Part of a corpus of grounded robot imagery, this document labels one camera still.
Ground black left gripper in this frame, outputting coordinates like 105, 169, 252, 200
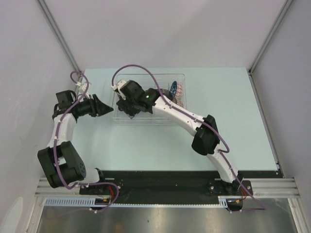
73, 94, 113, 117

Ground blue triangle pattern bowl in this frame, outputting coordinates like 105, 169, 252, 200
169, 81, 184, 99

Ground black yellow square plate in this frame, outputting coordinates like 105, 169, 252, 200
161, 89, 173, 100

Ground brown lattice pattern bowl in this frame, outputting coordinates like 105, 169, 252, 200
176, 99, 184, 108

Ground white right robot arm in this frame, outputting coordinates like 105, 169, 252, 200
112, 80, 242, 195

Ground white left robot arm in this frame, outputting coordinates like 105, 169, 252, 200
37, 90, 113, 194

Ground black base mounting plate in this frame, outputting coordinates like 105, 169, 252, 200
70, 170, 282, 197

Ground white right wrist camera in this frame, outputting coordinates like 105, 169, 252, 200
111, 80, 127, 100

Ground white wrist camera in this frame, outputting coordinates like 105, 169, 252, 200
75, 82, 92, 99
111, 80, 127, 100

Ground white wire dish rack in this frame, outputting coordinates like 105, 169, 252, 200
110, 73, 187, 125

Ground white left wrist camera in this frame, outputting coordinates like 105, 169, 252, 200
75, 82, 92, 99

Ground white slotted cable duct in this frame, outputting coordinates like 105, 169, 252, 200
45, 197, 111, 207

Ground aluminium frame rail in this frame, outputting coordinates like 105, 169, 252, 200
36, 0, 80, 71

